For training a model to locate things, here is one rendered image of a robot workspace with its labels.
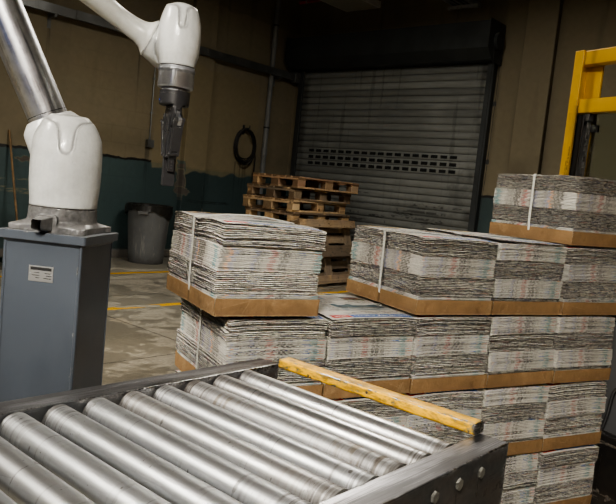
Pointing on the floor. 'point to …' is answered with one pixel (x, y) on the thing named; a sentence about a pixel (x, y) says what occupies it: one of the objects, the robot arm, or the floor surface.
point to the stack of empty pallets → (299, 192)
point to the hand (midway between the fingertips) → (168, 172)
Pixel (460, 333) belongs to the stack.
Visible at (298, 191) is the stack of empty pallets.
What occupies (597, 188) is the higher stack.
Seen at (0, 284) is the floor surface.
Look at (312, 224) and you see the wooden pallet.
